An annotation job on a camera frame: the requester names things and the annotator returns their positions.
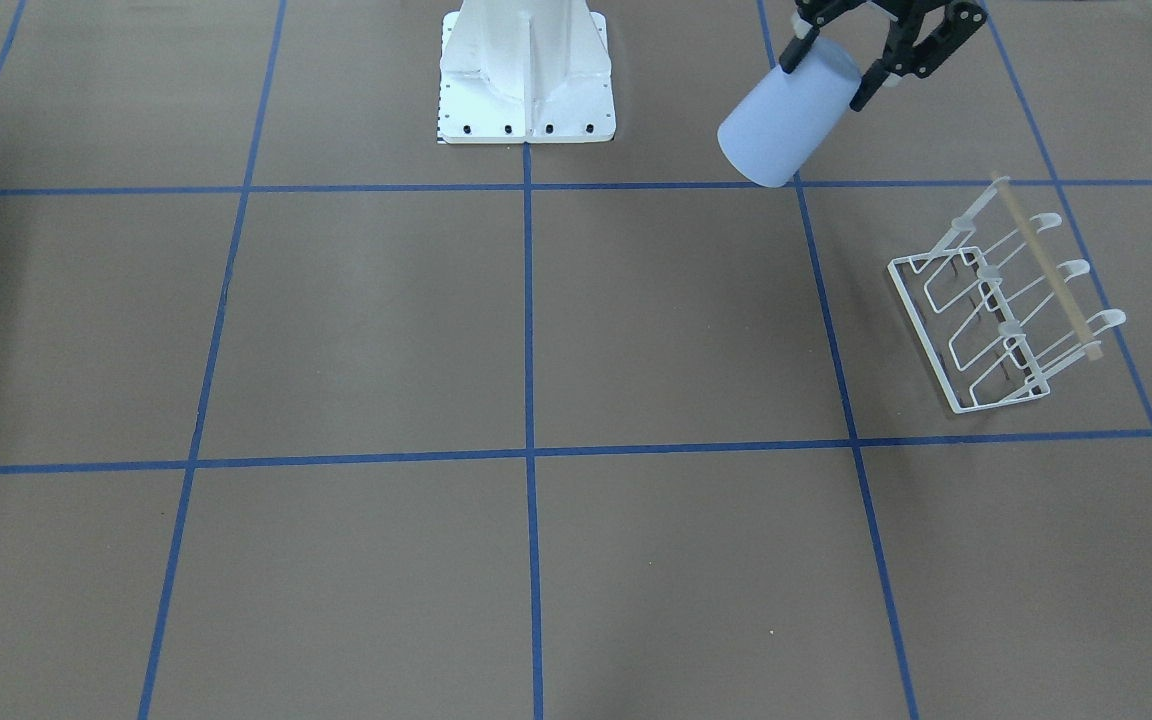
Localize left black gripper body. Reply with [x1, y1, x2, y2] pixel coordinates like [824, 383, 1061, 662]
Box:
[794, 1, 990, 78]

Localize light blue plastic cup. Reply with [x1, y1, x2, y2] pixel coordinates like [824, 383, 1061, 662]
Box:
[717, 38, 861, 188]

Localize white wire cup rack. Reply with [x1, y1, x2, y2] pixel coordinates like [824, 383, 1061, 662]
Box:
[886, 176, 1126, 415]

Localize white central robot pedestal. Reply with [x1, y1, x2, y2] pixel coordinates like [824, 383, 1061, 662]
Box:
[435, 1, 617, 145]

